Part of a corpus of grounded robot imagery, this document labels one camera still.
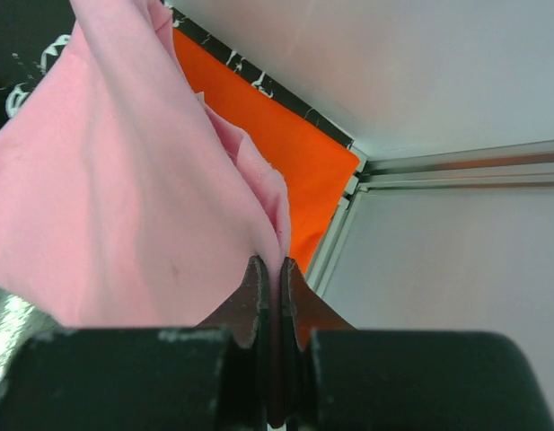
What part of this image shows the pink t-shirt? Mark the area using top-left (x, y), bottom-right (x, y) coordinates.
top-left (0, 1), bottom-right (291, 327)

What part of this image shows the folded orange t-shirt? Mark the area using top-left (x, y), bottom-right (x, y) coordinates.
top-left (173, 30), bottom-right (358, 270)

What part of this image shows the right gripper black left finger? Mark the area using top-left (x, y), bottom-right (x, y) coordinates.
top-left (0, 256), bottom-right (268, 430)

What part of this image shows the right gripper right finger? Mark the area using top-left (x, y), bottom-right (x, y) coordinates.
top-left (280, 259), bottom-right (554, 430)

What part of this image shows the right aluminium frame post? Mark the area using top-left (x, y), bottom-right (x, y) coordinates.
top-left (306, 140), bottom-right (554, 296)

